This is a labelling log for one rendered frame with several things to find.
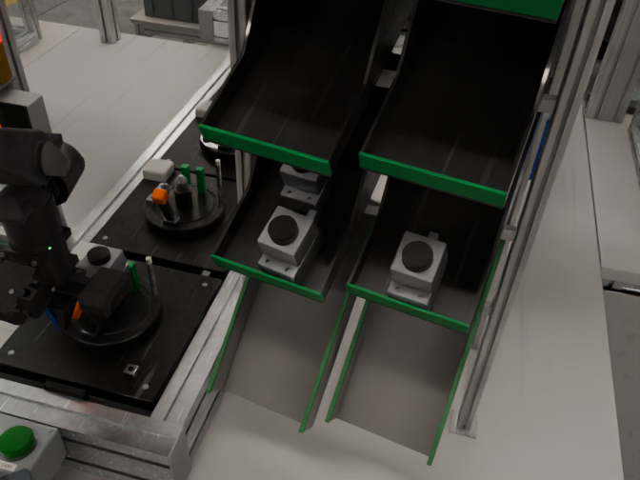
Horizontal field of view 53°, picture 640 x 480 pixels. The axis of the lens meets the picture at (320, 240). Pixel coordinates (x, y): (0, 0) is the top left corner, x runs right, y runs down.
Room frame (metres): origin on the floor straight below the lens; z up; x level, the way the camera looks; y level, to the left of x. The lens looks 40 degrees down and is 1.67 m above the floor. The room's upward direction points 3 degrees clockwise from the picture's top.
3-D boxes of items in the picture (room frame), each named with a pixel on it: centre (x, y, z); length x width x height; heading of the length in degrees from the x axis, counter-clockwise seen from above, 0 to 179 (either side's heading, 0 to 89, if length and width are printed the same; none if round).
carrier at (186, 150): (1.11, 0.18, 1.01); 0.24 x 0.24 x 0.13; 77
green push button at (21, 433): (0.42, 0.36, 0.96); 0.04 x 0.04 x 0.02
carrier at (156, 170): (0.88, 0.24, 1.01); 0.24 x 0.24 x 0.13; 77
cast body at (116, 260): (0.64, 0.29, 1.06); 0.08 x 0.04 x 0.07; 167
